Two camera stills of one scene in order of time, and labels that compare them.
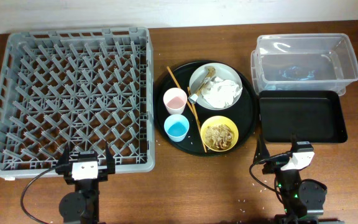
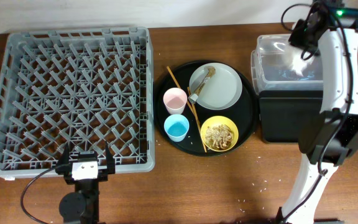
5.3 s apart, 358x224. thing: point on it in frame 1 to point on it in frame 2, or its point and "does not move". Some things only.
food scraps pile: [219, 137] does not move
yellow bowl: [219, 134] does not move
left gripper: [64, 165] does not move
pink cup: [175, 99] does not move
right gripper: [262, 151] to [299, 28]
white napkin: [220, 93] to [298, 64]
